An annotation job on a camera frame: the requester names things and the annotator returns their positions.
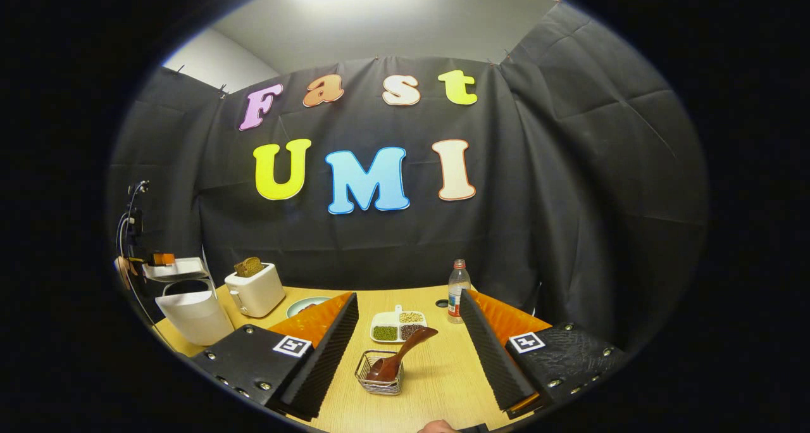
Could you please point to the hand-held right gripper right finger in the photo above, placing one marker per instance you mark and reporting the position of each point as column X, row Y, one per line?
column 490, row 357

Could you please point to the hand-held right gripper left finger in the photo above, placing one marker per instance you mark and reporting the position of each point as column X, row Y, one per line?
column 323, row 363

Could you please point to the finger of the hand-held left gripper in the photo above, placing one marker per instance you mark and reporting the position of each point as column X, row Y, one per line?
column 164, row 259

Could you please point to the white rice cooker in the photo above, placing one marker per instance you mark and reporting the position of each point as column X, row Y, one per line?
column 196, row 319

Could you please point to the brown wooden spoon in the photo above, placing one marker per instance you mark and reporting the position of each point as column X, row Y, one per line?
column 408, row 351

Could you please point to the light green plate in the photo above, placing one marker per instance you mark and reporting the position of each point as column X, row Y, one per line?
column 304, row 305

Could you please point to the clear plastic water bottle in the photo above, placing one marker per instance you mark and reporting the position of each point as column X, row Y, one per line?
column 458, row 294

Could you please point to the white divided bean dish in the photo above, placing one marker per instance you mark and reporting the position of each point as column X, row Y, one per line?
column 395, row 325

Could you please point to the brown bread slice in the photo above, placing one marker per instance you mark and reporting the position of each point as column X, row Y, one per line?
column 249, row 266

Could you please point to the white toaster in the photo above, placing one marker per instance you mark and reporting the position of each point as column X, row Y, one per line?
column 259, row 290

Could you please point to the black backdrop cloth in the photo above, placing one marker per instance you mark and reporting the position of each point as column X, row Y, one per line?
column 557, row 199

